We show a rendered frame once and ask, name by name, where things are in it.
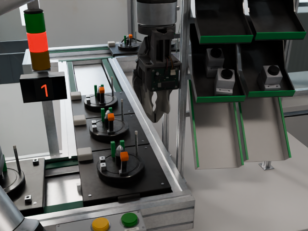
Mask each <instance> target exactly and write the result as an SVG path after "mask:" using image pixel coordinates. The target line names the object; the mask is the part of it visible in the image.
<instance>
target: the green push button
mask: <svg viewBox="0 0 308 231"><path fill-rule="evenodd" d="M137 222H138V217H137V215H136V214H134V213H125V214H124V215H123V216H122V217H121V223H122V224H123V225H124V226H128V227H130V226H134V225H136V224H137Z"/></svg>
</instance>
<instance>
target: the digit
mask: <svg viewBox="0 0 308 231"><path fill-rule="evenodd" d="M34 87H35V93H36V99H37V100H44V99H54V92H53V85H52V79H42V80H34Z"/></svg>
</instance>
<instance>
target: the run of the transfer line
mask: <svg viewBox="0 0 308 231"><path fill-rule="evenodd" d="M179 56H180V51H177V59H178V60H179ZM49 58H50V65H51V71H49V72H59V66H60V65H62V66H63V65H67V70H68V67H73V71H74V74H75V72H79V71H91V70H104V71H105V68H104V64H110V61H112V62H114V61H118V63H119V65H120V67H121V69H122V70H123V72H124V73H127V72H132V70H134V69H136V65H137V64H136V62H135V60H136V59H137V58H138V55H137V54H132V55H115V56H114V57H113V55H112V54H111V52H110V50H109V48H108V44H98V45H84V46H70V47H55V48H49ZM67 73H68V72H67Z"/></svg>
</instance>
